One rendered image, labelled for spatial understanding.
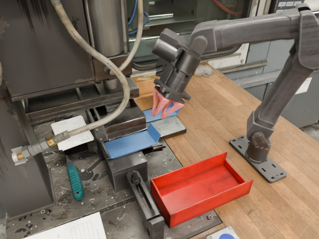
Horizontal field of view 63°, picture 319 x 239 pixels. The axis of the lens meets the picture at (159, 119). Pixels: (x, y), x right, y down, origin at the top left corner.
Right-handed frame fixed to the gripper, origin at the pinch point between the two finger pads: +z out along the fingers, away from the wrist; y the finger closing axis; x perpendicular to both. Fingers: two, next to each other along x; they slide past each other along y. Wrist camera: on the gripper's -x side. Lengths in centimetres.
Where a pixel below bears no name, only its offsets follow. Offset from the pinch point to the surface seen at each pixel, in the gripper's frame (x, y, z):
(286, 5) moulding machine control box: -45, -72, -57
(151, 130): -0.4, -0.8, 5.9
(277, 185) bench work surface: 25.7, -30.9, 0.4
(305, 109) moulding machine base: -54, -171, -15
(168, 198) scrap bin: 17.1, -3.9, 15.9
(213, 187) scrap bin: 19.1, -15.3, 9.1
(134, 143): 1.8, 4.0, 10.1
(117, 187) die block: 9.2, 6.9, 20.6
